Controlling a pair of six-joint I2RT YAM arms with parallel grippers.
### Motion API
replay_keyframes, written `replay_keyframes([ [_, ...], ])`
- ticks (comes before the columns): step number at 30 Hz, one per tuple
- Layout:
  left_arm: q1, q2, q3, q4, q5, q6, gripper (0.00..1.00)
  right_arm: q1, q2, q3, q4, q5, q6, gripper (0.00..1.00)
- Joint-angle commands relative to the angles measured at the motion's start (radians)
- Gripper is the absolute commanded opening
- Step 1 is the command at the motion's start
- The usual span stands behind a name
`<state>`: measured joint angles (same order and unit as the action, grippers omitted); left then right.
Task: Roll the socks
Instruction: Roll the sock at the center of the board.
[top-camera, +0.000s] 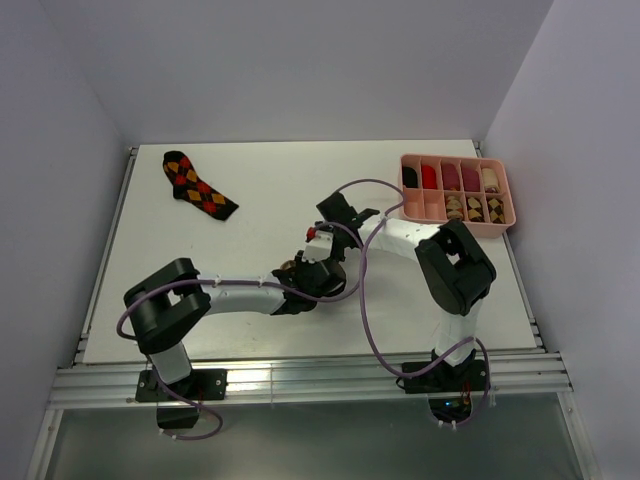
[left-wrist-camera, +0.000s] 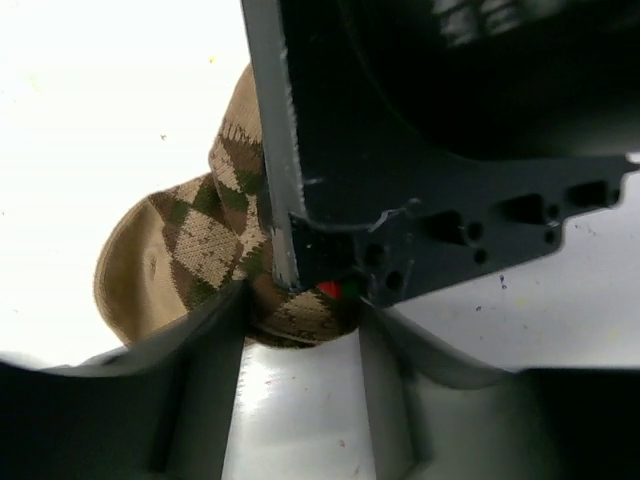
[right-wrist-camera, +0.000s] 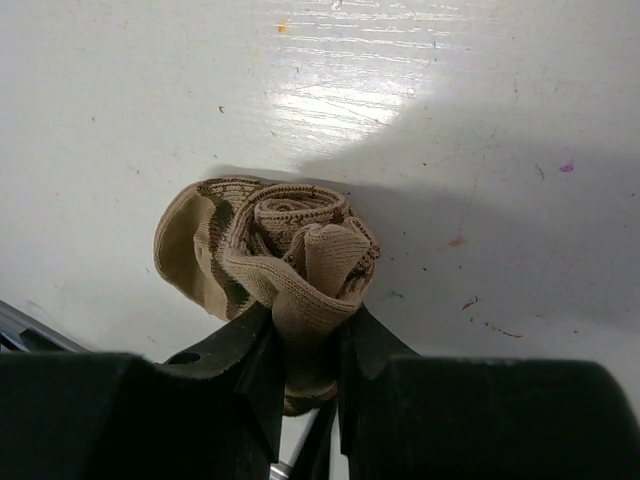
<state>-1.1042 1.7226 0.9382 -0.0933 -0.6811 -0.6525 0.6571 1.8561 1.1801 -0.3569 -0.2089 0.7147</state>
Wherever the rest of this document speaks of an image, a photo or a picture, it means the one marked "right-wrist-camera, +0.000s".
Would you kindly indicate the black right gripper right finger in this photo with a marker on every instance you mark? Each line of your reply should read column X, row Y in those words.
column 407, row 416

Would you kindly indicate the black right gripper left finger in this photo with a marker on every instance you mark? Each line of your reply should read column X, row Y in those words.
column 212, row 411

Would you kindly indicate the beige brown argyle sock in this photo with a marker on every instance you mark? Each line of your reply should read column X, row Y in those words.
column 299, row 250

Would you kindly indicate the aluminium front mounting rail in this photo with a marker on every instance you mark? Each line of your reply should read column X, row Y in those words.
column 21, row 332

